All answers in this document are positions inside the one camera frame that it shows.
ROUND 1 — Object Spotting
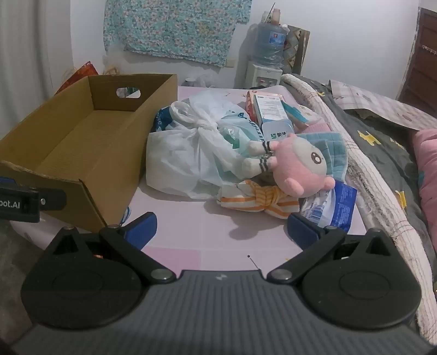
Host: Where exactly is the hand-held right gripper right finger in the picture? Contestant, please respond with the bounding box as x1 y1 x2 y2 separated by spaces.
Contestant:
267 214 393 284

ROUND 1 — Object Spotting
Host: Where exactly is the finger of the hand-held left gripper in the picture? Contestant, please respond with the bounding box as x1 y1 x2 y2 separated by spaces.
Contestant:
38 187 66 213

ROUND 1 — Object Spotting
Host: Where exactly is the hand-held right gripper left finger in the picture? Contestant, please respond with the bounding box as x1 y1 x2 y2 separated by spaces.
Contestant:
45 212 177 284

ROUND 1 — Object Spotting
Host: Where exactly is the orange striped cloth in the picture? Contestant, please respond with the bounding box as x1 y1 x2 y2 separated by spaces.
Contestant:
217 179 301 219

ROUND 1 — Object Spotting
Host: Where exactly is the blue white wet wipes pack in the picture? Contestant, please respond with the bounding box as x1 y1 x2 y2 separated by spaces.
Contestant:
299 179 358 236

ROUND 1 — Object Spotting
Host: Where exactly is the pink plush toy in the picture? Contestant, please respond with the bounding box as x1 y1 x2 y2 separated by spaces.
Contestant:
242 133 337 199

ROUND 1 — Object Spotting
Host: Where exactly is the brown cardboard box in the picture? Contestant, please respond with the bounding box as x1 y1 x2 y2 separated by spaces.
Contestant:
0 73 179 233

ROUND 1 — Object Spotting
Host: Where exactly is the teal towel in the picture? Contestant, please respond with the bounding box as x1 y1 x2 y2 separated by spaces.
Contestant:
295 131 349 181

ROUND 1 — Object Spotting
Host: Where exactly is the white knotted plastic bag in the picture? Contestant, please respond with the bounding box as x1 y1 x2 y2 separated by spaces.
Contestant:
146 89 274 200

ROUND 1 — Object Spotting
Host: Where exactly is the blue printed plastic bag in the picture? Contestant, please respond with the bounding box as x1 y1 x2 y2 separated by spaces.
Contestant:
152 106 180 134

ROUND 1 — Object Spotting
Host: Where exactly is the white teal tissue packet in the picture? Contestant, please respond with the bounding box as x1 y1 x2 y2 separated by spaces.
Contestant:
282 100 323 125

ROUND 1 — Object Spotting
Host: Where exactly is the white medicine box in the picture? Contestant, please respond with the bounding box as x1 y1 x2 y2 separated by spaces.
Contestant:
253 93 291 125

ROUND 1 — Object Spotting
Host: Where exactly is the red gift bag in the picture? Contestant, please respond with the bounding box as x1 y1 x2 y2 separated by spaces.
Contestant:
55 61 99 94

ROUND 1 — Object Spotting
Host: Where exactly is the pink wet wipes packet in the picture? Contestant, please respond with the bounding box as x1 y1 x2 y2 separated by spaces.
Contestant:
245 89 285 117

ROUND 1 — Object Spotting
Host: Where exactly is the pink blanket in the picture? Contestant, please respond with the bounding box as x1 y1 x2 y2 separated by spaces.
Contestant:
411 129 437 246

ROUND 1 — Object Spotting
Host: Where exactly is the white water dispenser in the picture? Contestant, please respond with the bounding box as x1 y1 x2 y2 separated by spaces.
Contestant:
243 63 284 90

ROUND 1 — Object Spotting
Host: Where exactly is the blue water bottle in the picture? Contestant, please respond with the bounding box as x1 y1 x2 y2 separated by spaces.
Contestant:
254 22 291 69

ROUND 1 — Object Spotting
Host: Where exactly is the brown wooden door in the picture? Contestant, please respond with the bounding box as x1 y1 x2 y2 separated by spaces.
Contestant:
398 7 437 106

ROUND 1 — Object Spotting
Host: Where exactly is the teal floral wall cloth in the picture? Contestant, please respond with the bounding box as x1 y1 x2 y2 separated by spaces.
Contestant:
102 0 253 67

